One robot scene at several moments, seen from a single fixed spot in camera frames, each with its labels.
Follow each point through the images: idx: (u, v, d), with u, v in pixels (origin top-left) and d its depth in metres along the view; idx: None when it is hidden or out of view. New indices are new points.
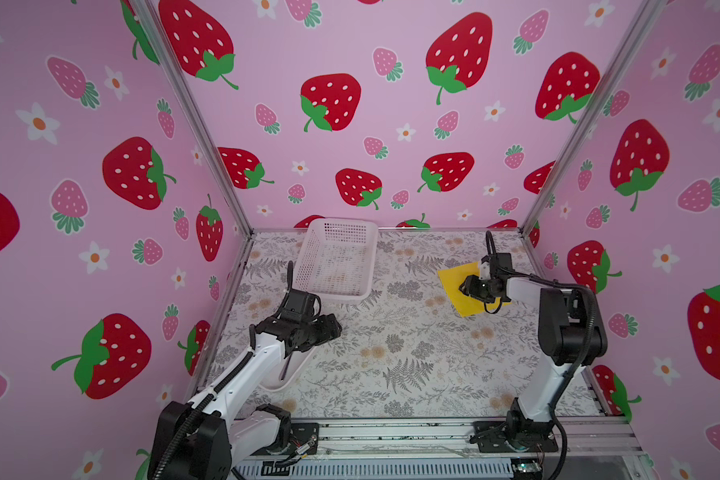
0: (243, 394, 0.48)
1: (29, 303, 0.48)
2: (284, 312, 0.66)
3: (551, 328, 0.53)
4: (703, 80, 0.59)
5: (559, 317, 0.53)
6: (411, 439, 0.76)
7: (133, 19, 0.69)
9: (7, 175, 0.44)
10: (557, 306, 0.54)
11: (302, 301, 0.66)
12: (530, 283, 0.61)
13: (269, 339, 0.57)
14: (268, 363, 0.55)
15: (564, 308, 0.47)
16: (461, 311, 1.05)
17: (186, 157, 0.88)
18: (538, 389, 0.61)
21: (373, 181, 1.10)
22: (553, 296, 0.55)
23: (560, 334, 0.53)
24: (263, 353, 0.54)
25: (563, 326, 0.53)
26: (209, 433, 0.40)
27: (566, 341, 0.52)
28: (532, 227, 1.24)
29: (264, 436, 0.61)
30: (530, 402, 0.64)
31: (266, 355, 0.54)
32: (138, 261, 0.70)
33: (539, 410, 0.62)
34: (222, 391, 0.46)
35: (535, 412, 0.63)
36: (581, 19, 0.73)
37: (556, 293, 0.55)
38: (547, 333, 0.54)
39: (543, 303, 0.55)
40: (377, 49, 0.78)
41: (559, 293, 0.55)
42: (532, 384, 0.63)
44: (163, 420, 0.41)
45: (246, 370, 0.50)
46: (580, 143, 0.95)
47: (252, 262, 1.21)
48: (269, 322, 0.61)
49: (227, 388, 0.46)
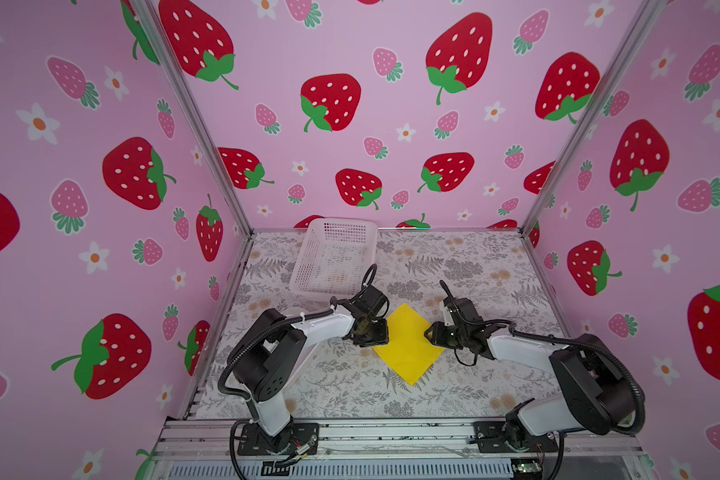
0: (316, 335, 0.56)
1: (29, 303, 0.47)
2: (358, 300, 0.75)
3: (589, 405, 0.44)
4: (703, 80, 0.59)
5: (591, 391, 0.44)
6: (411, 439, 0.76)
7: (133, 19, 0.69)
9: (5, 174, 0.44)
10: (582, 377, 0.45)
11: (375, 297, 0.74)
12: (524, 345, 0.57)
13: (345, 312, 0.66)
14: (341, 324, 0.63)
15: (587, 375, 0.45)
16: (410, 379, 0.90)
17: (186, 157, 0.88)
18: (552, 421, 0.56)
21: (373, 181, 1.10)
22: (573, 366, 0.46)
23: (603, 411, 0.43)
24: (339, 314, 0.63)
25: (600, 395, 0.45)
26: (292, 342, 0.48)
27: (611, 414, 0.43)
28: (531, 227, 1.24)
29: (276, 419, 0.62)
30: (535, 423, 0.61)
31: (343, 318, 0.63)
32: (138, 261, 0.70)
33: (545, 431, 0.59)
34: (309, 321, 0.55)
35: (540, 430, 0.60)
36: (581, 19, 0.73)
37: (571, 360, 0.47)
38: (584, 409, 0.45)
39: (562, 374, 0.46)
40: (377, 49, 0.78)
41: (572, 357, 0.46)
42: (542, 415, 0.58)
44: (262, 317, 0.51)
45: (326, 318, 0.59)
46: (580, 143, 0.95)
47: (252, 262, 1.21)
48: (345, 301, 0.71)
49: (312, 321, 0.56)
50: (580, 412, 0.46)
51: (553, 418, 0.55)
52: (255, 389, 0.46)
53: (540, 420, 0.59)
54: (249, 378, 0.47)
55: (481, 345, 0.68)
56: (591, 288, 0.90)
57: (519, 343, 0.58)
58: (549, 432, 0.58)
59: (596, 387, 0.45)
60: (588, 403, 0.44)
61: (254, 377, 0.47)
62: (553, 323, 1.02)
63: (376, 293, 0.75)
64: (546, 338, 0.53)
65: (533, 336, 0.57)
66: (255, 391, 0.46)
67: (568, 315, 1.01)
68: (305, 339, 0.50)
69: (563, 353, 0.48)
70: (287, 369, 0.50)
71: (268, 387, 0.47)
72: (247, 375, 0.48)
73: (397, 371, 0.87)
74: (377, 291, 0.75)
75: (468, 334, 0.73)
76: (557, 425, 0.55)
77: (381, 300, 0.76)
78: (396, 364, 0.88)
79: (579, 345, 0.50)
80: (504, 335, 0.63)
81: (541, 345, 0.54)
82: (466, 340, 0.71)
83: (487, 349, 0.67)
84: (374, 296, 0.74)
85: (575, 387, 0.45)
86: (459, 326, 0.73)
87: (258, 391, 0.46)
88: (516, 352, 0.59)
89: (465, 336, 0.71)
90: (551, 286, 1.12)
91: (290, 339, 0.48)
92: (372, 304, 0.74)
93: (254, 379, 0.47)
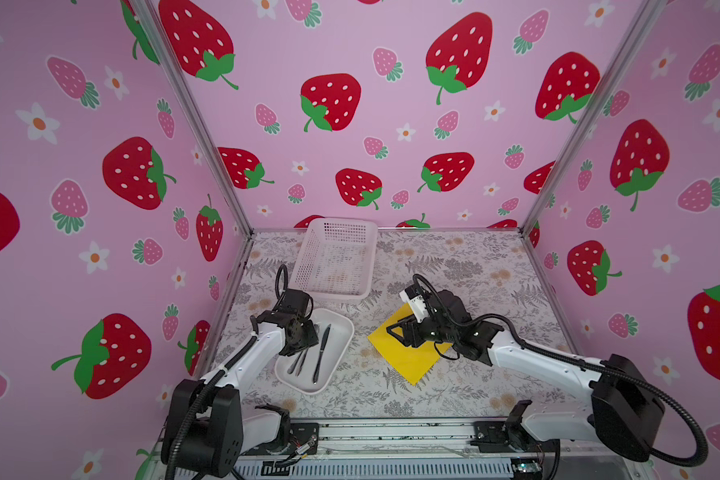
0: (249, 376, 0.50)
1: (29, 303, 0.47)
2: (281, 307, 0.70)
3: (629, 440, 0.41)
4: (703, 80, 0.59)
5: (633, 424, 0.41)
6: (411, 439, 0.76)
7: (133, 18, 0.68)
9: (6, 174, 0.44)
10: (624, 412, 0.41)
11: (298, 298, 0.71)
12: (548, 365, 0.50)
13: (270, 328, 0.59)
14: (269, 348, 0.56)
15: (626, 407, 0.42)
16: (411, 379, 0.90)
17: (186, 157, 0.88)
18: (558, 428, 0.56)
21: (373, 181, 1.10)
22: (616, 401, 0.41)
23: (642, 441, 0.41)
24: (265, 338, 0.57)
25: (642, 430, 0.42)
26: (224, 403, 0.42)
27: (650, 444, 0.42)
28: (531, 227, 1.24)
29: (266, 431, 0.61)
30: (540, 429, 0.60)
31: (268, 340, 0.56)
32: (138, 261, 0.70)
33: (550, 436, 0.59)
34: (233, 368, 0.48)
35: (546, 435, 0.60)
36: (581, 19, 0.73)
37: (613, 396, 0.42)
38: (623, 441, 0.42)
39: (603, 411, 0.42)
40: (377, 49, 0.78)
41: (611, 391, 0.42)
42: (551, 425, 0.57)
44: (179, 396, 0.42)
45: (252, 351, 0.53)
46: (580, 143, 0.95)
47: (252, 262, 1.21)
48: (267, 315, 0.64)
49: (237, 365, 0.49)
50: (616, 443, 0.44)
51: (565, 429, 0.54)
52: (212, 469, 0.41)
53: (546, 428, 0.59)
54: (199, 463, 0.41)
55: (477, 351, 0.60)
56: (591, 288, 0.90)
57: (536, 359, 0.51)
58: (552, 438, 0.59)
59: (636, 419, 0.42)
60: (629, 437, 0.41)
61: (205, 456, 0.41)
62: (553, 324, 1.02)
63: (298, 294, 0.71)
64: (575, 362, 0.48)
65: (554, 356, 0.50)
66: (212, 471, 0.41)
67: (568, 315, 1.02)
68: (237, 392, 0.43)
69: (602, 388, 0.43)
70: (238, 428, 0.45)
71: (225, 459, 0.42)
72: (194, 463, 0.41)
73: (399, 370, 0.88)
74: (297, 292, 0.71)
75: (461, 338, 0.64)
76: (568, 436, 0.55)
77: (304, 298, 0.73)
78: (397, 363, 0.89)
79: (609, 373, 0.47)
80: (508, 347, 0.56)
81: (568, 370, 0.47)
82: (458, 346, 0.62)
83: (483, 354, 0.59)
84: (297, 297, 0.70)
85: (616, 423, 0.41)
86: (446, 328, 0.67)
87: (216, 470, 0.40)
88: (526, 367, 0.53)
89: (455, 339, 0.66)
90: (551, 286, 1.12)
91: (221, 401, 0.42)
92: (298, 305, 0.72)
93: (206, 461, 0.41)
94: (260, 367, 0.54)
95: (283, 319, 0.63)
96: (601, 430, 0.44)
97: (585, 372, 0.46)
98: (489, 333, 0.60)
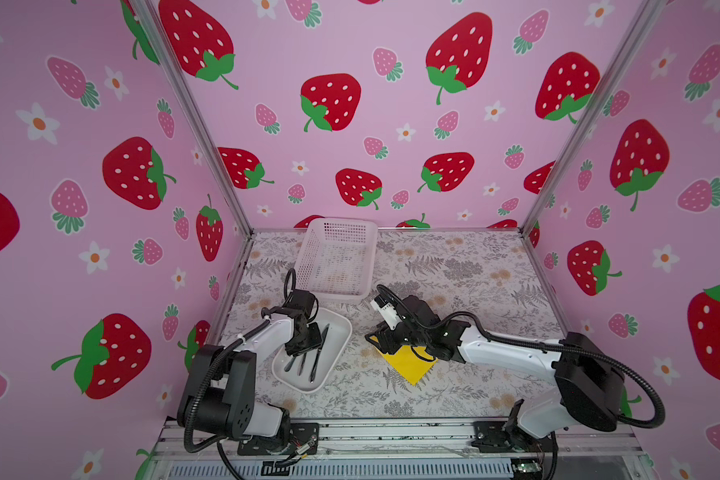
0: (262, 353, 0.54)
1: (28, 303, 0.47)
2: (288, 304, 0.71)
3: (597, 413, 0.43)
4: (703, 80, 0.59)
5: (599, 398, 0.43)
6: (411, 439, 0.76)
7: (133, 18, 0.68)
9: (6, 175, 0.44)
10: (588, 387, 0.43)
11: (304, 296, 0.75)
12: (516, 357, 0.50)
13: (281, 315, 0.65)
14: (281, 330, 0.61)
15: (590, 382, 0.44)
16: (411, 378, 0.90)
17: (186, 157, 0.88)
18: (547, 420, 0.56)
21: (373, 181, 1.10)
22: (578, 379, 0.43)
23: (608, 412, 0.43)
24: (277, 320, 0.62)
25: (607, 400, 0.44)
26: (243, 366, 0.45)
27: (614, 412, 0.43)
28: (531, 227, 1.24)
29: (267, 426, 0.61)
30: (536, 426, 0.60)
31: (280, 325, 0.61)
32: (138, 261, 0.70)
33: (547, 431, 0.59)
34: (249, 340, 0.52)
35: (543, 431, 0.60)
36: (581, 19, 0.73)
37: (575, 374, 0.43)
38: (592, 414, 0.44)
39: (569, 390, 0.43)
40: (377, 49, 0.78)
41: (572, 368, 0.44)
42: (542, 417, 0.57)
44: (199, 359, 0.46)
45: (265, 332, 0.57)
46: (580, 143, 0.95)
47: (252, 262, 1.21)
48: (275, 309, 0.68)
49: (253, 339, 0.53)
50: (584, 416, 0.45)
51: (553, 420, 0.55)
52: (227, 430, 0.43)
53: (539, 423, 0.59)
54: (215, 423, 0.43)
55: (450, 351, 0.60)
56: (591, 288, 0.90)
57: (497, 350, 0.53)
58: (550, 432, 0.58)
59: (600, 392, 0.44)
60: (596, 410, 0.43)
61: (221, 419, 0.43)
62: (553, 323, 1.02)
63: (304, 292, 0.76)
64: (537, 346, 0.50)
65: (518, 344, 0.52)
66: (227, 433, 0.43)
67: (568, 315, 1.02)
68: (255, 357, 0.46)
69: (564, 368, 0.44)
70: (251, 394, 0.47)
71: (239, 421, 0.45)
72: (211, 424, 0.43)
73: (399, 370, 0.88)
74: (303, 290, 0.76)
75: (432, 340, 0.65)
76: (560, 424, 0.54)
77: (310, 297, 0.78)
78: (397, 362, 0.89)
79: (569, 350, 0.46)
80: (476, 342, 0.57)
81: (532, 355, 0.49)
82: (432, 349, 0.62)
83: (456, 352, 0.59)
84: (303, 295, 0.76)
85: (583, 399, 0.43)
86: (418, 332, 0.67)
87: (232, 432, 0.43)
88: (493, 357, 0.54)
89: (428, 343, 0.64)
90: (551, 286, 1.12)
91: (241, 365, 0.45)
92: (304, 302, 0.76)
93: (222, 423, 0.43)
94: (272, 349, 0.58)
95: (292, 310, 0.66)
96: (571, 407, 0.46)
97: (547, 355, 0.47)
98: (457, 330, 0.62)
